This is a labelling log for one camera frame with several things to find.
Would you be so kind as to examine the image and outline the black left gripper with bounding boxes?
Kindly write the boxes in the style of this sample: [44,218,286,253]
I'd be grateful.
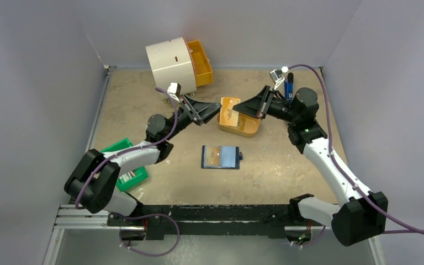
[163,95,221,141]

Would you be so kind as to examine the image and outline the orange oval tray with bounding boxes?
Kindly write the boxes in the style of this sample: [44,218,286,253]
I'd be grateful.
[216,113,261,137]

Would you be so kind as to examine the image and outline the gold VIP card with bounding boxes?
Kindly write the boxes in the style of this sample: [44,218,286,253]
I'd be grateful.
[204,146,221,167]

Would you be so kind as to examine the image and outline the blue leather card holder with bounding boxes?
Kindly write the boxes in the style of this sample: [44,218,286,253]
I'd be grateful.
[201,145,243,169]

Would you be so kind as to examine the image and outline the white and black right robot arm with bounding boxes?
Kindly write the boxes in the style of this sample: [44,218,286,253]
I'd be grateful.
[233,86,388,246]

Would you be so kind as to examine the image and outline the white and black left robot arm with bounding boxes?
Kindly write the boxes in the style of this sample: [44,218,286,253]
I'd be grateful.
[63,96,221,226]

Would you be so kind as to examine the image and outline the cards in green bin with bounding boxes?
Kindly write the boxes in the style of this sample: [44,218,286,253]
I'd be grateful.
[119,173,143,184]

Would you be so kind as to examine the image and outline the yellow open drawer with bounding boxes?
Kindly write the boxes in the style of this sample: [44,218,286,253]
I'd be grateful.
[187,40,213,87]

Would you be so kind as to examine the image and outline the blue and black stapler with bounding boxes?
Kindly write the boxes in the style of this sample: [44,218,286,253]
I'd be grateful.
[284,72,294,102]

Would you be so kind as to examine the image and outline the white cylindrical drawer cabinet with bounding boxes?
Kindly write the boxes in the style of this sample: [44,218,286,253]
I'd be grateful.
[145,37,197,96]

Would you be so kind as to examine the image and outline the green plastic bin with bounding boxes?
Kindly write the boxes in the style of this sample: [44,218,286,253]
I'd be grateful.
[101,138,149,192]

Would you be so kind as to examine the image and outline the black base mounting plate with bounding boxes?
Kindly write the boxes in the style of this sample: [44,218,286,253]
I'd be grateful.
[108,204,321,240]

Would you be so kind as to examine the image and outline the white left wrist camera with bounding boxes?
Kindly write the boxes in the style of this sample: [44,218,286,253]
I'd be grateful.
[167,82,181,102]

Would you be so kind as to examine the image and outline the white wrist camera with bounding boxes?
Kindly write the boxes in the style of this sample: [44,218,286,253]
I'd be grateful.
[167,82,181,102]
[269,69,285,90]

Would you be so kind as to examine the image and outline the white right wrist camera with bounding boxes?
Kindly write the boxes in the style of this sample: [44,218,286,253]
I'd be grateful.
[269,69,285,90]

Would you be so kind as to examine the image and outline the aluminium frame rail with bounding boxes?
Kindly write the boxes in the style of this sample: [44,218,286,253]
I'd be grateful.
[54,66,117,230]

